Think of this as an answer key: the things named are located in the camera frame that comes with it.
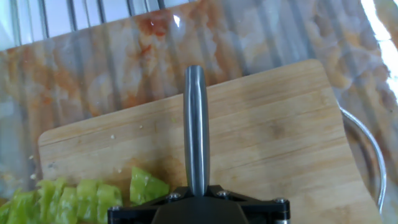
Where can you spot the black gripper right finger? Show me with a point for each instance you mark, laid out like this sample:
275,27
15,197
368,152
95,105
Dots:
267,211

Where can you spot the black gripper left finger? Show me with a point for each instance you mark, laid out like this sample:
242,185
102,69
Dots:
130,214

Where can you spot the wooden cutting board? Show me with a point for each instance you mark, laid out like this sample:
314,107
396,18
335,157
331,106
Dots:
264,140

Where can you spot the steel cleaver knife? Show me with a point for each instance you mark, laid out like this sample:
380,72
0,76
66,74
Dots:
196,124

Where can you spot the cut green pepper chunk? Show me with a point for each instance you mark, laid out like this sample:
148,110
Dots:
146,186
107,199
21,208
87,199
46,196
66,205

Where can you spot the marble pattern plastic mat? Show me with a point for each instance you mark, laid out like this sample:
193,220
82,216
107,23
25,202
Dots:
109,62

